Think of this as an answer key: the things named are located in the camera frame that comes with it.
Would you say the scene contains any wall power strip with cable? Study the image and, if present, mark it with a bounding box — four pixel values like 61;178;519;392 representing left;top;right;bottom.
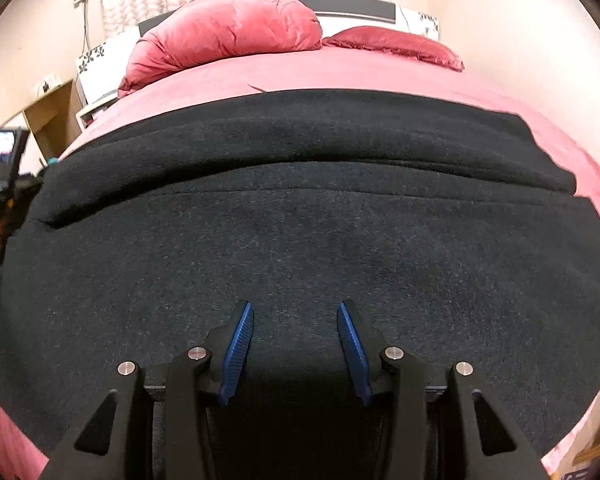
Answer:
72;0;96;57

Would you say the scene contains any pink velvet bed cover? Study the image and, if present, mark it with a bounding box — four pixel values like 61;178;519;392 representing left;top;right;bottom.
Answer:
0;45;600;480

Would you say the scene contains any wooden cabinet with white door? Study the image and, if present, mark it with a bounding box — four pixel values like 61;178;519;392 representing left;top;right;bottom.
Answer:
4;80;82;159

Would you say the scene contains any flat red pillow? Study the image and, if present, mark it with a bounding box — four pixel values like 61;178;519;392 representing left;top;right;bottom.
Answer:
322;26;465;73

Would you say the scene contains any grey and white headboard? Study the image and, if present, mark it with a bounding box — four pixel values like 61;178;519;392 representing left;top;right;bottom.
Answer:
137;0;440;42

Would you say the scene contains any white bedside nightstand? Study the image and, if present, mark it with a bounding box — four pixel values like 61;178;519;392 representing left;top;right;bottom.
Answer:
76;27;140;131

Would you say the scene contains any black knit sweater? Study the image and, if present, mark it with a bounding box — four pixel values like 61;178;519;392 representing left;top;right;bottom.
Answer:
0;86;600;461

